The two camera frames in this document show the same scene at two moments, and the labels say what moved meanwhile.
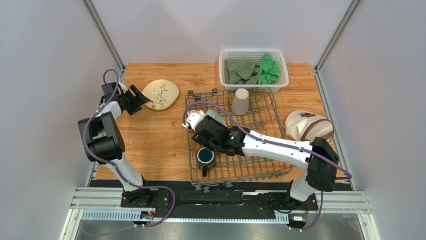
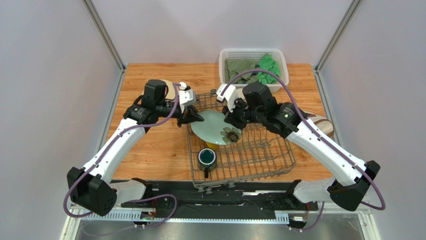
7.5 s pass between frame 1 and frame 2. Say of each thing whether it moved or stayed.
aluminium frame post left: stayed
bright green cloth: stayed
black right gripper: moved
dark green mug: stayed
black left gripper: moved
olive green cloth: stayed
